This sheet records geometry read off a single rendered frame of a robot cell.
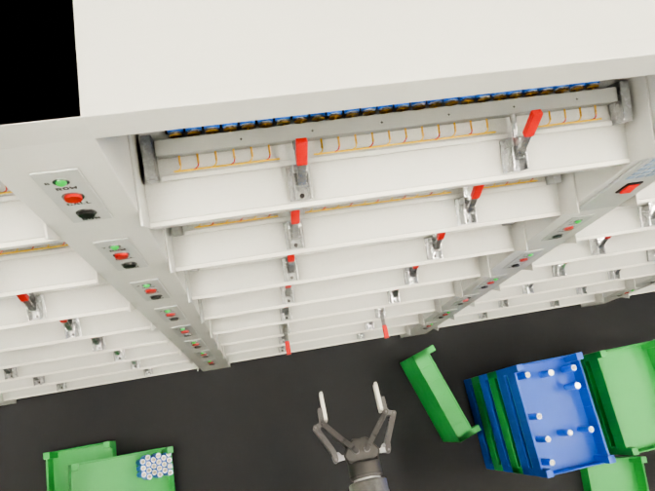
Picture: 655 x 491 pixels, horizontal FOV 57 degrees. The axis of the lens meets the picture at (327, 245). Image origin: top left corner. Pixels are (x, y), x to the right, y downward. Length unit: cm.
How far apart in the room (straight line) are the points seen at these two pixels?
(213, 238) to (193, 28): 43
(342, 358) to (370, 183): 147
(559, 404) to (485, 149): 123
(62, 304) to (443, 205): 66
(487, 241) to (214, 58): 77
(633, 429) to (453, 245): 111
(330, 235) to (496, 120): 29
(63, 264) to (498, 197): 65
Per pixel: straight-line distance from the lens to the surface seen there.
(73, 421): 222
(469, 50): 53
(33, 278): 94
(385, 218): 92
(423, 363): 199
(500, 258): 126
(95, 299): 111
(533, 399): 187
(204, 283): 108
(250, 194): 71
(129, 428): 217
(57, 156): 55
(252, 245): 89
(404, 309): 169
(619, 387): 209
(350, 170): 73
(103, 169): 57
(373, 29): 53
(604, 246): 147
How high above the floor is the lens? 212
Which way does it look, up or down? 72 degrees down
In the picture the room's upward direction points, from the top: 16 degrees clockwise
